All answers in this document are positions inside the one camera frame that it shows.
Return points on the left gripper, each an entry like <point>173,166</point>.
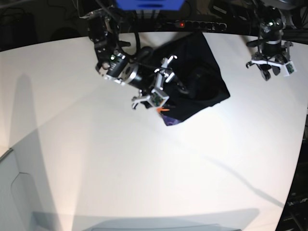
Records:
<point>271,53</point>

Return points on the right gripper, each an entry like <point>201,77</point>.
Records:
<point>157,79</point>

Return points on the black T-shirt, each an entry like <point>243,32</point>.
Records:
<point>197,68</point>

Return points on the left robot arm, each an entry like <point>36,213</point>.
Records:
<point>270,24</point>

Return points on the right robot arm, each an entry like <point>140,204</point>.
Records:
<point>113,62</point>

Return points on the white power strip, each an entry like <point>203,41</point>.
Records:
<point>181,25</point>

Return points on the blue box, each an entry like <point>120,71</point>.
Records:
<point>169,5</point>

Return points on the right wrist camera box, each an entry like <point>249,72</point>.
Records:
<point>158,97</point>

